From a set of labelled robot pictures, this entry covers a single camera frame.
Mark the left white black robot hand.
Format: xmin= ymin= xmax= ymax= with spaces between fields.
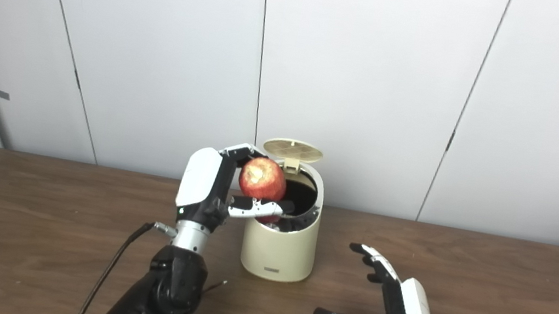
xmin=172 ymin=135 xmax=303 ymax=245

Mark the thin black loose wire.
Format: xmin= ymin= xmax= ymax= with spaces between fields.
xmin=201 ymin=278 xmax=228 ymax=298

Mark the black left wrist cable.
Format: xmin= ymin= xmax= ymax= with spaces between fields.
xmin=75 ymin=212 xmax=179 ymax=314

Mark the red apple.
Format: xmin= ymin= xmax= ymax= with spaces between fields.
xmin=237 ymin=155 xmax=291 ymax=204

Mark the cream round bin lid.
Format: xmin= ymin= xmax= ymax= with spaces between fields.
xmin=260 ymin=135 xmax=325 ymax=178

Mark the cream-colored round bin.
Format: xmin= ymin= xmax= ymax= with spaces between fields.
xmin=237 ymin=135 xmax=332 ymax=287

